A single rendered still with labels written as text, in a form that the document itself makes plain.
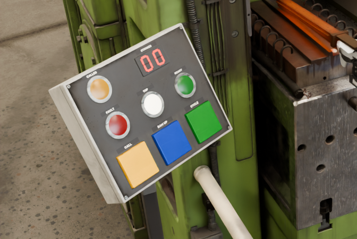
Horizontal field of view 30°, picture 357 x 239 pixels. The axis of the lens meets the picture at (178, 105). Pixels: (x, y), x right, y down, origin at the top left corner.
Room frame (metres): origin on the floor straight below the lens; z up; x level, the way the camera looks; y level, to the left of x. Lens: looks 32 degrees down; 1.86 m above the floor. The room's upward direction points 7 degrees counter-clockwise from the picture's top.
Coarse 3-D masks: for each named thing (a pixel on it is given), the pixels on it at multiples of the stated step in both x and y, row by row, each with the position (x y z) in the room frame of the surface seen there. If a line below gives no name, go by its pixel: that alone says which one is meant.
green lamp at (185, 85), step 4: (184, 76) 1.31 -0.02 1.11; (188, 76) 1.32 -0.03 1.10; (180, 80) 1.30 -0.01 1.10; (184, 80) 1.31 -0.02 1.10; (188, 80) 1.31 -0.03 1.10; (180, 84) 1.29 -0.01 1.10; (184, 84) 1.30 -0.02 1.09; (188, 84) 1.30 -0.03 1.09; (192, 84) 1.31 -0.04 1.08; (180, 88) 1.29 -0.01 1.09; (184, 88) 1.29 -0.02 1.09; (188, 88) 1.30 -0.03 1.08; (192, 88) 1.30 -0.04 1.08; (184, 92) 1.29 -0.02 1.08; (188, 92) 1.29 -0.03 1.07
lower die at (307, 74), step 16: (272, 16) 1.80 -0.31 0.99; (288, 16) 1.77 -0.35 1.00; (320, 16) 1.75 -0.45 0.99; (256, 32) 1.74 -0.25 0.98; (288, 32) 1.68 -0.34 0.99; (304, 32) 1.65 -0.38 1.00; (272, 48) 1.64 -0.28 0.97; (288, 48) 1.61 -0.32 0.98; (304, 48) 1.58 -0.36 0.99; (320, 48) 1.57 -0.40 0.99; (288, 64) 1.54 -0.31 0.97; (304, 64) 1.51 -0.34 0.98; (320, 64) 1.52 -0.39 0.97; (336, 64) 1.53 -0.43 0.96; (352, 64) 1.54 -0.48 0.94; (304, 80) 1.51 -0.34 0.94; (320, 80) 1.52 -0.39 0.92
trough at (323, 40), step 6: (270, 0) 1.92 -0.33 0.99; (276, 0) 1.92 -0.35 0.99; (294, 18) 1.78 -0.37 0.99; (300, 24) 1.73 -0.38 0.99; (312, 30) 1.69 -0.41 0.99; (318, 36) 1.65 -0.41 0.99; (324, 42) 1.61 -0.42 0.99; (330, 48) 1.57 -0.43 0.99; (336, 48) 1.56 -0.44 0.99; (336, 54) 1.53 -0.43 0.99
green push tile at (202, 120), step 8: (208, 104) 1.29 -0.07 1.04; (192, 112) 1.26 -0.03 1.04; (200, 112) 1.27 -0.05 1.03; (208, 112) 1.28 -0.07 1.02; (192, 120) 1.25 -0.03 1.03; (200, 120) 1.26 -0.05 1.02; (208, 120) 1.27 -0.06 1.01; (216, 120) 1.28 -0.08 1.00; (192, 128) 1.24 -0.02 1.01; (200, 128) 1.25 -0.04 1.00; (208, 128) 1.26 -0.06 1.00; (216, 128) 1.26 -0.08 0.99; (200, 136) 1.23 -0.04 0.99; (208, 136) 1.24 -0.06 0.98
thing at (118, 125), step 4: (112, 116) 1.18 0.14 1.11; (116, 116) 1.18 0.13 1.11; (120, 116) 1.19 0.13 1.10; (112, 120) 1.17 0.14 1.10; (116, 120) 1.18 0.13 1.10; (120, 120) 1.18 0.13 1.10; (124, 120) 1.19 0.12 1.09; (112, 124) 1.17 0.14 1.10; (116, 124) 1.17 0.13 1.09; (120, 124) 1.17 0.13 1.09; (124, 124) 1.18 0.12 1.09; (112, 128) 1.16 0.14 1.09; (116, 128) 1.17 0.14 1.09; (120, 128) 1.17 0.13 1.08; (124, 128) 1.17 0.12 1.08; (112, 132) 1.16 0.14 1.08; (116, 132) 1.16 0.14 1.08; (120, 132) 1.16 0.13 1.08; (124, 132) 1.17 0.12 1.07
